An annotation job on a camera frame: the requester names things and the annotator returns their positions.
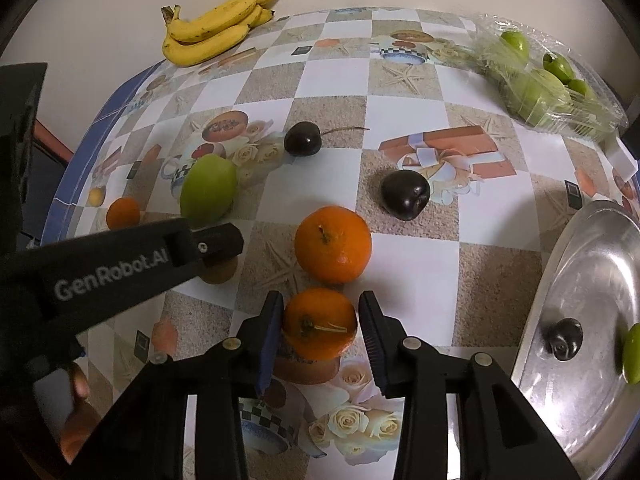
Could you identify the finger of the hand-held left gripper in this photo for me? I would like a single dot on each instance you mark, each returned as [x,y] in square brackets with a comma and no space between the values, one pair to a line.
[220,242]

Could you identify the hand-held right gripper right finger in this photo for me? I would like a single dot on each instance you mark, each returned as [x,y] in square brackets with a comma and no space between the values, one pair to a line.
[374,347]

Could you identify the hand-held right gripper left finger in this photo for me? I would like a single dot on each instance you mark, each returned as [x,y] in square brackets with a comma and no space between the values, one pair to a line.
[266,345]

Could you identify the small brown kiwi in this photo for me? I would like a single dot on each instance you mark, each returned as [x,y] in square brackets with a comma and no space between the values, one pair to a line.
[220,274]

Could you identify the green mango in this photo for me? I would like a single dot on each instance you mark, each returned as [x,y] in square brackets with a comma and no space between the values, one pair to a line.
[207,187]

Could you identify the orange with stem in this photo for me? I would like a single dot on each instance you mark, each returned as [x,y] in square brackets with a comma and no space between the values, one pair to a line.
[320,327]

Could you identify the small orange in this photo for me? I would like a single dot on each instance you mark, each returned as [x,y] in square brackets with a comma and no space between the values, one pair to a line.
[122,212]

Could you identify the large orange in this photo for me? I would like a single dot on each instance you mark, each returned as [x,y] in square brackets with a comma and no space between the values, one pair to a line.
[332,245]

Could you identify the dark plum with stem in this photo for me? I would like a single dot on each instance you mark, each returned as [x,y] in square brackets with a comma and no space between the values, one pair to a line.
[302,139]

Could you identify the round metal plate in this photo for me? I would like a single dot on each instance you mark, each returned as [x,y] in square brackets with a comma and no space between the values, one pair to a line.
[590,270]

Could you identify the large green jujube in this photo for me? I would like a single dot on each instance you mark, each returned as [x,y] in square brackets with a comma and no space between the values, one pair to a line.
[632,355]

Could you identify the person's left hand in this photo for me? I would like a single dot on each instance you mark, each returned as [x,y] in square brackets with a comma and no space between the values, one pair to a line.
[80,385]

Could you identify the checkered printed tablecloth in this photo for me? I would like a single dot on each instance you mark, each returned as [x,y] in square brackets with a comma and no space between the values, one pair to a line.
[415,270]

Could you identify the yellow banana bunch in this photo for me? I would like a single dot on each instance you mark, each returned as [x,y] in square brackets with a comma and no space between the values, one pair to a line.
[210,25]

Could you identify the heap of green jujubes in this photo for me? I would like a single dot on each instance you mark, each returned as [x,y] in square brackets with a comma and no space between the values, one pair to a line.
[537,92]

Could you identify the white box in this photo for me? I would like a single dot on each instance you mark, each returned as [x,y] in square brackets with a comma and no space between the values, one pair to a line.
[620,157]

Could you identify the bag of green fruit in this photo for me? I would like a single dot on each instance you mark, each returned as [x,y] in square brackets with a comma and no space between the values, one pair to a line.
[602,110]

